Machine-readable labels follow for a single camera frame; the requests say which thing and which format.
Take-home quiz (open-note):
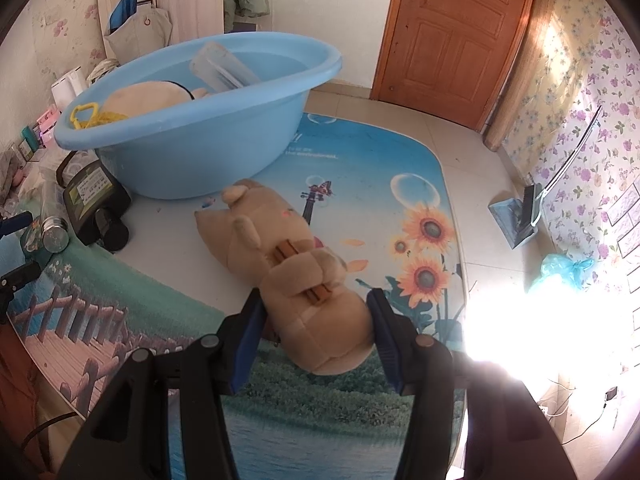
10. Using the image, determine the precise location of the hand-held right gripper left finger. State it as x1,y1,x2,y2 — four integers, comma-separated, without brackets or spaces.
57,287,268,480

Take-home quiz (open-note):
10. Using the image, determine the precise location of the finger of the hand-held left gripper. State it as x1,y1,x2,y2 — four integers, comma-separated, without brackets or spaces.
0,261,42,303
0,212,33,241

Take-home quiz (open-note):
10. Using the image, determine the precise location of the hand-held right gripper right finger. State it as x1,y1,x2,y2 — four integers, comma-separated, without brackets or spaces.
365,287,566,480

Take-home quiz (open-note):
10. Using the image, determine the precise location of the clear labelled plastic bottle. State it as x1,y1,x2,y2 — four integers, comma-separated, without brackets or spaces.
31,180,69,253

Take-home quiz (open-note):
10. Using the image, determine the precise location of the clear floss pick box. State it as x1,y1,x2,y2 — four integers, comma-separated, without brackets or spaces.
30,152,98,186

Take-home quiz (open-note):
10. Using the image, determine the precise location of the dark green bottle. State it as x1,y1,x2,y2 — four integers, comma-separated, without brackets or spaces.
62,160,133,253

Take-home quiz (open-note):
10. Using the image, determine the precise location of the beige plush toy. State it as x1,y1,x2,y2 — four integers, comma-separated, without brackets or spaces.
194,179,376,376

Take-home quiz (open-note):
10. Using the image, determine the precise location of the blue plastic basin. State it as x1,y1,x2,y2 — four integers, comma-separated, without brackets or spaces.
53,31,344,200

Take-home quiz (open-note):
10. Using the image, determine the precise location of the scenic printed desktop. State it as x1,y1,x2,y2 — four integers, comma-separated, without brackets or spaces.
10,112,473,480

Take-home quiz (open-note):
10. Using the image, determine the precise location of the grey cloth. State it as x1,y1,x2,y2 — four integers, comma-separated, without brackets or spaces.
0,152,23,201

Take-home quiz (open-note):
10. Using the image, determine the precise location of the pink bottle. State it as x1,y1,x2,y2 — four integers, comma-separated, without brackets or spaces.
37,105,63,148

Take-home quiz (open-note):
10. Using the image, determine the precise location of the white electric kettle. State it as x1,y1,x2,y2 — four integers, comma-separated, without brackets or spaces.
51,66,91,111

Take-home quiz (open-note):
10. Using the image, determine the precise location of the blue plastic bag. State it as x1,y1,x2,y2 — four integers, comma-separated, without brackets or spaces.
530,254,598,293

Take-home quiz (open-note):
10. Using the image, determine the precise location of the beige canvas bag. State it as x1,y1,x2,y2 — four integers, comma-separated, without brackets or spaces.
102,7,173,63

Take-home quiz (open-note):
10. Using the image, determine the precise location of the white wardrobe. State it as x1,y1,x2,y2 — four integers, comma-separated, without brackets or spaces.
95,0,226,61

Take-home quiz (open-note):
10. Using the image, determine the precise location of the wooden door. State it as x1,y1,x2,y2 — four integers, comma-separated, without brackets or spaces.
371,0,542,133

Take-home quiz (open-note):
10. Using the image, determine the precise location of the blue long-handled dustpan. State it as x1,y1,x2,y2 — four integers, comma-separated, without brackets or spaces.
487,106,603,251

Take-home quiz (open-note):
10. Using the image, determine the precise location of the white cable bundle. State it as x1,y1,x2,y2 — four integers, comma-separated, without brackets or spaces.
87,57,121,86

